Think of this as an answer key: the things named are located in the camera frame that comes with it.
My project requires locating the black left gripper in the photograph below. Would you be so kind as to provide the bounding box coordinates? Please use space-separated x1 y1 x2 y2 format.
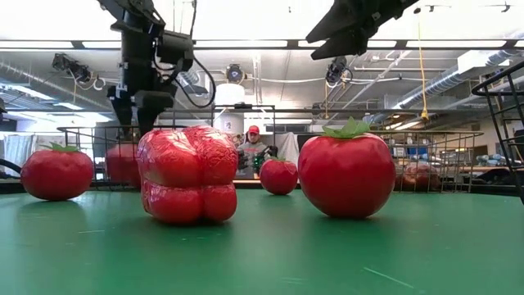
106 30 175 143

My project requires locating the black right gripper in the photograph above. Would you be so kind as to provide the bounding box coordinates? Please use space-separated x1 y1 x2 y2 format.
305 0 421 61

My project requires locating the red bell pepper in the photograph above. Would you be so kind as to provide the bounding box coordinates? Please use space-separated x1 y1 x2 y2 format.
136 125 240 226
104 142 142 190

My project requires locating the red apple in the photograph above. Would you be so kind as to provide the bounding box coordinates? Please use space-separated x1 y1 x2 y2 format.
394 161 442 193

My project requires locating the floral curtain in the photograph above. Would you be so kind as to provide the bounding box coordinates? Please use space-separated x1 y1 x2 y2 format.
32 134 69 152

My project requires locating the overhead light bar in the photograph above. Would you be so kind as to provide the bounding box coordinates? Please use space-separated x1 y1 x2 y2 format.
0 39 524 52

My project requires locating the brown patterned panel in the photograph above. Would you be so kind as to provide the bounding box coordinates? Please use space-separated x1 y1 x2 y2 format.
227 131 247 149

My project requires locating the person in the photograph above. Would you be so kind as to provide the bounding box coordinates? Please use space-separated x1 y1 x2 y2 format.
235 125 279 180

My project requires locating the white curtain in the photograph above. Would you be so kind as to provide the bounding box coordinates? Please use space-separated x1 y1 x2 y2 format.
2 134 34 178

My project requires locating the white cloth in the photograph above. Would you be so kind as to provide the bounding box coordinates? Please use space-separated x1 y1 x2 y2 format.
273 131 302 165

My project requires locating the large red tomato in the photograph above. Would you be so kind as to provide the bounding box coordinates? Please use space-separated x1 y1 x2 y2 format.
297 116 397 220

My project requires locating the small red tomato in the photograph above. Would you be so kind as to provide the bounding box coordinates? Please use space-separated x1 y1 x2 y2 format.
259 157 300 197

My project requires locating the black wire basket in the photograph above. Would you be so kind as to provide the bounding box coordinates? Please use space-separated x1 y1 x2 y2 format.
470 60 524 206
56 125 189 193

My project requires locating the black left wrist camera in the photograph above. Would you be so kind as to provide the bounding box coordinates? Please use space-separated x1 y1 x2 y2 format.
157 31 196 74

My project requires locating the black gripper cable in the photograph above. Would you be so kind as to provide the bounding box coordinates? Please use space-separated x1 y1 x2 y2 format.
174 55 217 110

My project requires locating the yellow hanging cord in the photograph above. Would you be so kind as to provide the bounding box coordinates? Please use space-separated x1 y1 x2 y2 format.
416 7 430 123

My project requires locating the silver ventilation duct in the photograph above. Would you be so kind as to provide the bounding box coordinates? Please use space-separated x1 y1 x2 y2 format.
395 48 524 111

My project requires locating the black curved hose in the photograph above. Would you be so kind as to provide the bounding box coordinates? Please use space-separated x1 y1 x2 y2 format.
0 158 24 175

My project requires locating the bronze wire basket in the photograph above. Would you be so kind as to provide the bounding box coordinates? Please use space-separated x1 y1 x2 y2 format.
368 129 486 194

